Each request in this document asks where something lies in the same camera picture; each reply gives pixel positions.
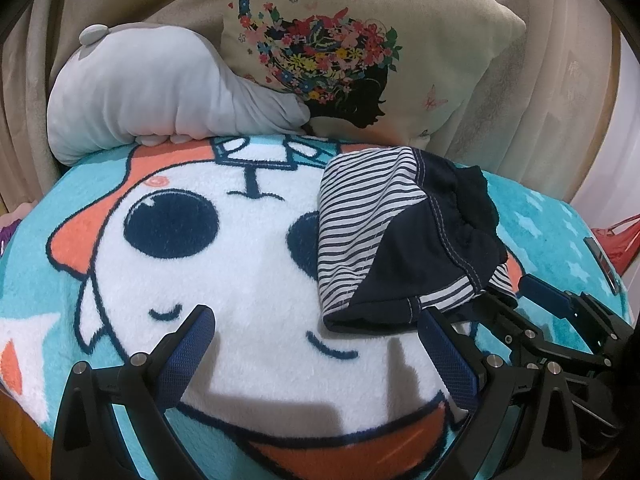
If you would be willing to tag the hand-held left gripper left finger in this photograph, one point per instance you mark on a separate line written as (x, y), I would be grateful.
(187, 347)

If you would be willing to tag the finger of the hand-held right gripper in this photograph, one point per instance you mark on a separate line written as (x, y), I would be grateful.
(545, 290)
(515, 330)

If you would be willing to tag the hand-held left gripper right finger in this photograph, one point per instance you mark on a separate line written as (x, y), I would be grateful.
(447, 360)

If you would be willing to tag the navy striped pants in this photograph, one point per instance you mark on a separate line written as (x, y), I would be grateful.
(430, 230)

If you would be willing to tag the red plastic bag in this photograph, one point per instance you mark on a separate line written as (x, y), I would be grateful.
(622, 245)

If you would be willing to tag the cartoon printed fleece blanket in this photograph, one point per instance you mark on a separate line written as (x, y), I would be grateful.
(225, 260)

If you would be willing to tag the grey plush toy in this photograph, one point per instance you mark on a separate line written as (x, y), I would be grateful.
(150, 85)

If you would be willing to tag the floral print cushion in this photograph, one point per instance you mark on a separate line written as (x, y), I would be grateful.
(425, 10)

